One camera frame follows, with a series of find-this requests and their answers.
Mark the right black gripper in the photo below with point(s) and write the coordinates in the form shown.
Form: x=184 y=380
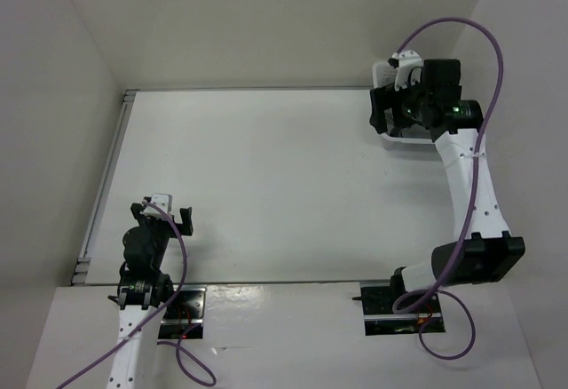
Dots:
x=386 y=98

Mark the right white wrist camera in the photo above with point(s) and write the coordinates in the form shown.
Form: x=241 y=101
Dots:
x=408 y=65

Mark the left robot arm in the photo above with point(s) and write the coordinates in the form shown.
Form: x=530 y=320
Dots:
x=144 y=292

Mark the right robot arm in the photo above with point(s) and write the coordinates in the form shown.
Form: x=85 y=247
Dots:
x=484 y=250

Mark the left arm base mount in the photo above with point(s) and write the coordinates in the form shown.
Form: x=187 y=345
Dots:
x=184 y=317

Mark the white plastic basket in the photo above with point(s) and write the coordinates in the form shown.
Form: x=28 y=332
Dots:
x=383 y=75

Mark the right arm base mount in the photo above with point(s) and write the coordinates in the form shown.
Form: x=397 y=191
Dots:
x=376 y=300

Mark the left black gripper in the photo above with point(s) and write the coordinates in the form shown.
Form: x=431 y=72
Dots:
x=145 y=220

